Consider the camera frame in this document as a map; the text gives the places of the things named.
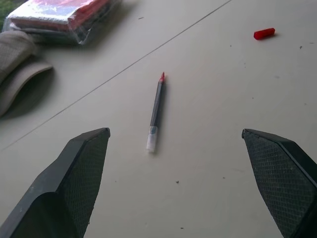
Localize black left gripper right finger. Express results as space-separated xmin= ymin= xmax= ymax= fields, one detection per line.
xmin=241 ymin=128 xmax=317 ymax=238

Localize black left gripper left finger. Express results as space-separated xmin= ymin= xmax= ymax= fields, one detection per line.
xmin=0 ymin=127 xmax=111 ymax=238

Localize black pen with red tip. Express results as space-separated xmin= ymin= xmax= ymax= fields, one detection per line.
xmin=145 ymin=71 xmax=167 ymax=153

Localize red pen cap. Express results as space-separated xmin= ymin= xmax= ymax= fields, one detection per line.
xmin=253 ymin=27 xmax=276 ymax=41

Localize beige cloth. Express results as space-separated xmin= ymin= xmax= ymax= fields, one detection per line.
xmin=0 ymin=30 xmax=54 ymax=118

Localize plastic-wrapped red book stack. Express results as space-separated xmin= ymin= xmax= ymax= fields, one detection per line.
xmin=2 ymin=0 xmax=124 ymax=46

